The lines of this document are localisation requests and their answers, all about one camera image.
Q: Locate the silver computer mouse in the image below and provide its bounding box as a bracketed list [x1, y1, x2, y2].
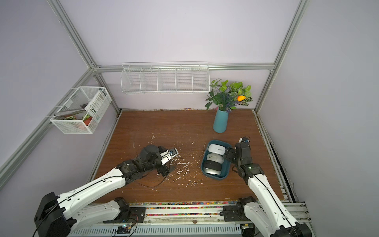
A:
[203, 168, 221, 175]

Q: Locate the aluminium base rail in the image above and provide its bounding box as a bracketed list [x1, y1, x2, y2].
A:
[68, 201, 316, 237]

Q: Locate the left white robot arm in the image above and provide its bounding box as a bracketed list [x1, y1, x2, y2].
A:
[34, 145, 179, 237]

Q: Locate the teal storage box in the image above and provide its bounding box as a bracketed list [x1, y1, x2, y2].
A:
[200, 140, 231, 180]

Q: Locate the white mesh basket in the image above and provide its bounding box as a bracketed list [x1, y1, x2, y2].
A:
[50, 87, 112, 134]

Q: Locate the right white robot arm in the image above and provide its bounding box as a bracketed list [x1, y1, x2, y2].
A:
[224, 137, 312, 237]

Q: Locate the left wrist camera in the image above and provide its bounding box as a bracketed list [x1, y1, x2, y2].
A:
[160, 148, 179, 165]

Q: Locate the black computer mouse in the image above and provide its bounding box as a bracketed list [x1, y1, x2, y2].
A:
[203, 161, 222, 171]

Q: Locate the teal vase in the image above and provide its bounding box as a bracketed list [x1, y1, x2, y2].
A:
[213, 109, 229, 133]

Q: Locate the green artificial plant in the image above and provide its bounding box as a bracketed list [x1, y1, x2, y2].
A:
[205, 79, 253, 113]

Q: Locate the white rounded computer mouse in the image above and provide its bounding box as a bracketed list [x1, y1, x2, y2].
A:
[208, 144, 226, 156]

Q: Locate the grey white computer mouse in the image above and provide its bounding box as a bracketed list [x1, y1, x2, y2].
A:
[206, 153, 225, 164]

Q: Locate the white wire wall shelf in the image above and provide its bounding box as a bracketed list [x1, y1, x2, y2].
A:
[120, 61, 210, 94]

